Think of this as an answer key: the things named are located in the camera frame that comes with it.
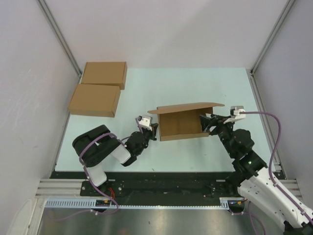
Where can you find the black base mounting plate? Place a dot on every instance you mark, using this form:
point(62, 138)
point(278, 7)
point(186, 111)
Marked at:
point(212, 184)

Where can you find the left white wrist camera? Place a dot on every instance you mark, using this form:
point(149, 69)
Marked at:
point(145, 122)

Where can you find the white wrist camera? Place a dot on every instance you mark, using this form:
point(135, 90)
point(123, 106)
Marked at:
point(145, 122)
point(237, 113)

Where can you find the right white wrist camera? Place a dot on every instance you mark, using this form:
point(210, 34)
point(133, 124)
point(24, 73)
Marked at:
point(237, 113)

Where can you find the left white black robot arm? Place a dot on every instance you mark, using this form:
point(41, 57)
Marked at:
point(95, 145)

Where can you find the white slotted cable duct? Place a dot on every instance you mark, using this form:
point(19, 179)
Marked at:
point(221, 203)

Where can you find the left aluminium frame post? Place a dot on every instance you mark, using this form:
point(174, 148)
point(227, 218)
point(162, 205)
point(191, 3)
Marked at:
point(59, 35)

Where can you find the cardboard box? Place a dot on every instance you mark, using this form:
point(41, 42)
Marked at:
point(178, 122)
point(105, 73)
point(94, 100)

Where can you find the aluminium frame post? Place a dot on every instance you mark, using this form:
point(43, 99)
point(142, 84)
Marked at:
point(59, 35)
point(273, 34)

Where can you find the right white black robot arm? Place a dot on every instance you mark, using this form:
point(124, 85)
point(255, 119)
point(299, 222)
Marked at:
point(255, 181)

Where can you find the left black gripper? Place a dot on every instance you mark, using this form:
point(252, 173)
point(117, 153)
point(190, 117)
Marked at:
point(153, 134)

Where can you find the aluminium front rail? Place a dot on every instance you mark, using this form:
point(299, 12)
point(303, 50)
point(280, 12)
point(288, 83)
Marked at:
point(71, 188)

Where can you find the right aluminium frame post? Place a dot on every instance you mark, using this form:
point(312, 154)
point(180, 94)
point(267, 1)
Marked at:
point(273, 34)

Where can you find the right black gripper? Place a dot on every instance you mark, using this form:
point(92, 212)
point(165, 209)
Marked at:
point(206, 123)

